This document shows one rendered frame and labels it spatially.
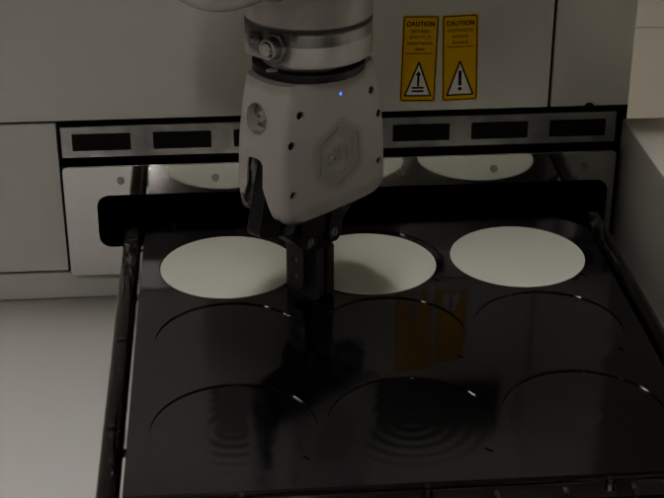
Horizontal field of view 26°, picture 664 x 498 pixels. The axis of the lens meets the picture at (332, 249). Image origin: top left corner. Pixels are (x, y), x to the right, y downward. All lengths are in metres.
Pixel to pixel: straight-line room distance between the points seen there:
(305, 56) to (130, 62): 0.24
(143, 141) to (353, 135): 0.23
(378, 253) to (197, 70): 0.20
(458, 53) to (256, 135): 0.25
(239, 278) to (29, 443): 0.19
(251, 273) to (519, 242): 0.21
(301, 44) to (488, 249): 0.26
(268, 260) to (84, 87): 0.20
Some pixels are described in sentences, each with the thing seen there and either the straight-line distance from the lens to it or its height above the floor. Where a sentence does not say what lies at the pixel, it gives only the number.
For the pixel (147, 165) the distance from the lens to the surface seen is 1.14.
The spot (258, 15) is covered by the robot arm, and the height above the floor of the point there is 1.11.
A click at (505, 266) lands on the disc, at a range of 1.07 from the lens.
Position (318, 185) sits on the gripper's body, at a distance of 0.96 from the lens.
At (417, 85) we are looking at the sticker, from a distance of 1.13.
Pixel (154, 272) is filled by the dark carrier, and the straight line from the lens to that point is 1.06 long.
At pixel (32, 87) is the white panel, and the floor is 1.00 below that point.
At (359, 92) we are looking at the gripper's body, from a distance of 0.96.
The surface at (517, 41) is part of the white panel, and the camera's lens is 1.14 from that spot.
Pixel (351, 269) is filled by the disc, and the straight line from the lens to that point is 1.06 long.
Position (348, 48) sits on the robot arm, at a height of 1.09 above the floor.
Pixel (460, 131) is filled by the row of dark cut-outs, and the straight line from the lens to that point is 1.15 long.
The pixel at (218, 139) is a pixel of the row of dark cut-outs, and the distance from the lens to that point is 1.14.
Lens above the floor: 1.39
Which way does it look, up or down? 27 degrees down
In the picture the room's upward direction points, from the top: straight up
